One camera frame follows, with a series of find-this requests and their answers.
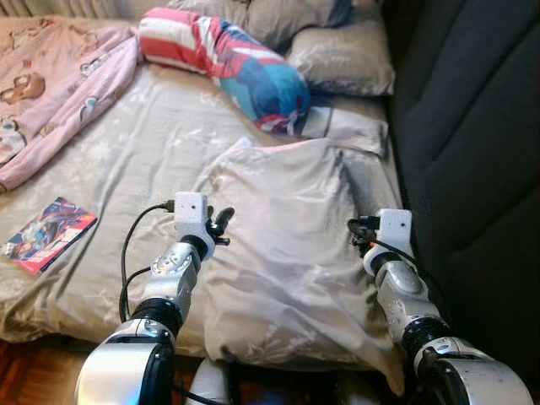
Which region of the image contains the superhero comic book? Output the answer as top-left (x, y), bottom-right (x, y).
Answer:
top-left (2, 197), bottom-right (99, 275)

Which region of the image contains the silver robot left leg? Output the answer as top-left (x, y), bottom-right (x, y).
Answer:
top-left (187, 359), bottom-right (239, 405)

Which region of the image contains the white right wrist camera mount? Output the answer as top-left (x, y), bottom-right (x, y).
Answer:
top-left (374, 208), bottom-right (414, 264)

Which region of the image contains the small grey floral pillow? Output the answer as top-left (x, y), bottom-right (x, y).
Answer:
top-left (285, 17), bottom-right (396, 98)

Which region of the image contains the dark grey upholstered headboard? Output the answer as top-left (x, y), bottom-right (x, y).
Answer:
top-left (384, 0), bottom-right (540, 397)

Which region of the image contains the folded grey floral cloth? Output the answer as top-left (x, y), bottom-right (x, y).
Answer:
top-left (300, 105), bottom-right (391, 157)

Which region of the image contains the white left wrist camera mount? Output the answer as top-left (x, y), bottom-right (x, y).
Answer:
top-left (173, 192), bottom-right (212, 247)

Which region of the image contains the large grey floral pillow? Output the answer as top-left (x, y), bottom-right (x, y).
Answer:
top-left (202, 137), bottom-right (410, 397)

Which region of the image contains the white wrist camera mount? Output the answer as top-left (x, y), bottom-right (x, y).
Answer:
top-left (173, 192), bottom-right (212, 247)
top-left (374, 208), bottom-right (414, 264)

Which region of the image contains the striped superhero bolster pillow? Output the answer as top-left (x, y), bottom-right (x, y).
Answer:
top-left (138, 7), bottom-right (311, 136)

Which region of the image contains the pink bear print blanket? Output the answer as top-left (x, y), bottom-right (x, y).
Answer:
top-left (0, 17), bottom-right (144, 193)

